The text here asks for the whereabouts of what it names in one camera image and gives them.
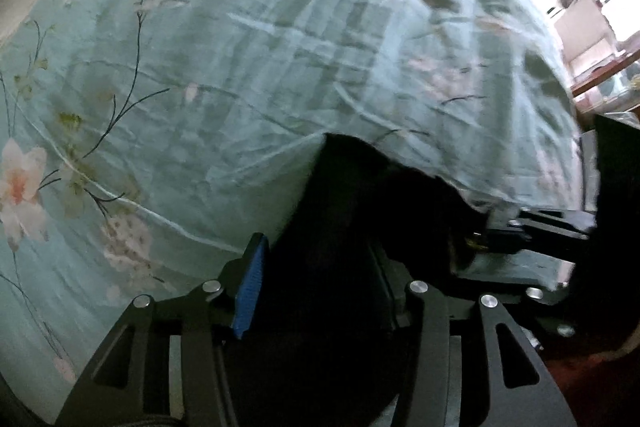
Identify black pants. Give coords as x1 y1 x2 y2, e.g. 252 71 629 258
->
230 134 487 426

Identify cluttered wooden side table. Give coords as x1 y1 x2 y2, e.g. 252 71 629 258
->
552 0 639 110

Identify teal floral bedsheet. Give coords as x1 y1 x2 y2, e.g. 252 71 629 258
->
1 0 582 421

